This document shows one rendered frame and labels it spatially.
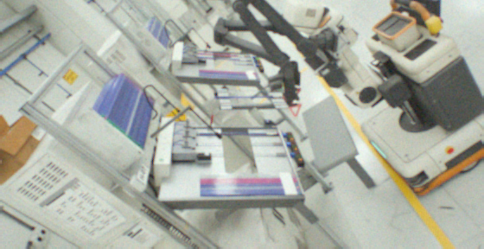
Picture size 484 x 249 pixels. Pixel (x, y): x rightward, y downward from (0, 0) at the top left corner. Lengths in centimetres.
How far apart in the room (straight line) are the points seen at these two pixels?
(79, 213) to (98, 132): 40
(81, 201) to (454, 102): 192
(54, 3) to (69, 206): 353
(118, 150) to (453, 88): 169
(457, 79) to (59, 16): 432
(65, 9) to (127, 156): 348
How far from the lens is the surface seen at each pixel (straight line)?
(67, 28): 510
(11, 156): 181
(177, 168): 199
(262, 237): 205
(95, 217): 189
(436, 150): 231
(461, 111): 228
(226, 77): 305
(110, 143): 174
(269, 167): 203
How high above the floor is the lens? 197
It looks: 26 degrees down
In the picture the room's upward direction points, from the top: 44 degrees counter-clockwise
